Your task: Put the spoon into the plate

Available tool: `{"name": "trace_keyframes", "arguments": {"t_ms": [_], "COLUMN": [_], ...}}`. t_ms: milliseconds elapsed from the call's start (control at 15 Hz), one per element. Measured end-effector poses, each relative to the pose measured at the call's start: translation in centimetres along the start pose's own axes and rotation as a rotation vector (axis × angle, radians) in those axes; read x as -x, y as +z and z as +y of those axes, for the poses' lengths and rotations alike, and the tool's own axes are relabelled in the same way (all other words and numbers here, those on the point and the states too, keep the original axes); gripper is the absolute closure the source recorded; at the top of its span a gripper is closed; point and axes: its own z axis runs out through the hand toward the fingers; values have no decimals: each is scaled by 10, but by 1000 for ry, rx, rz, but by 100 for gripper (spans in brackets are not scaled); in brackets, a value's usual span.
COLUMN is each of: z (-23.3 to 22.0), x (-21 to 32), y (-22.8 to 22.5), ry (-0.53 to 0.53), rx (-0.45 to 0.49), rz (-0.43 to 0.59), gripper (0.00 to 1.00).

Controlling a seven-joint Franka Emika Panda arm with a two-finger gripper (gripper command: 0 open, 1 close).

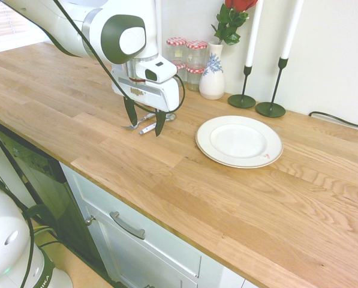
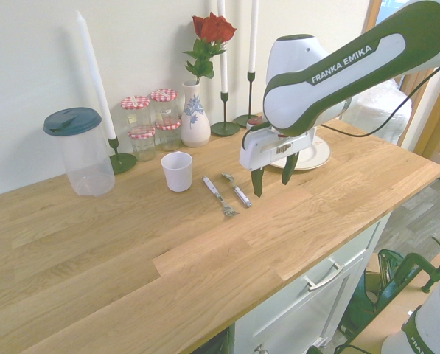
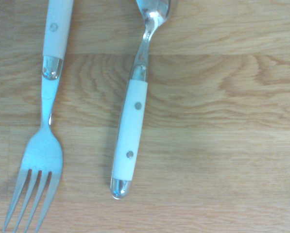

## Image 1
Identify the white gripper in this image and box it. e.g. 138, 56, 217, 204
110, 62, 180, 137

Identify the silver knife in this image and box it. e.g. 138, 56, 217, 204
139, 113, 177, 136

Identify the white gold rimmed plate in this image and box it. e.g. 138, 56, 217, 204
195, 115, 284, 169

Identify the glass jar red checkered lid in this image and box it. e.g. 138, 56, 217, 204
185, 40, 209, 69
166, 36, 188, 65
185, 67, 206, 92
175, 62, 188, 88

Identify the white vase blue floral print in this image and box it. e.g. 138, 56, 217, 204
198, 41, 226, 101

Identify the short black candlestick holder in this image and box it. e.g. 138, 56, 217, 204
227, 64, 257, 109

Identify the white drawer front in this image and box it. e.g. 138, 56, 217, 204
59, 163, 203, 278

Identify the red rose with green leaves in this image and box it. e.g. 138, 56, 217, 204
211, 0, 259, 46

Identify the tall black candlestick holder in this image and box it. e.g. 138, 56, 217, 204
254, 56, 287, 118

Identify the short white taper candle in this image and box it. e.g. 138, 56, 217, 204
245, 0, 264, 68

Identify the tall white taper candle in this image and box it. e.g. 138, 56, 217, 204
280, 0, 305, 60

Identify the white window blind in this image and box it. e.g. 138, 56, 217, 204
0, 0, 29, 40

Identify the white handled metal fork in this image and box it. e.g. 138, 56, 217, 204
122, 112, 156, 131

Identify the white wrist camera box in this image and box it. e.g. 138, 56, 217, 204
135, 58, 179, 83

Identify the silver drawer bar handle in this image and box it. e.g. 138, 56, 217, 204
109, 211, 146, 240

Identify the black power cable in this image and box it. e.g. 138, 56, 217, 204
308, 111, 358, 149

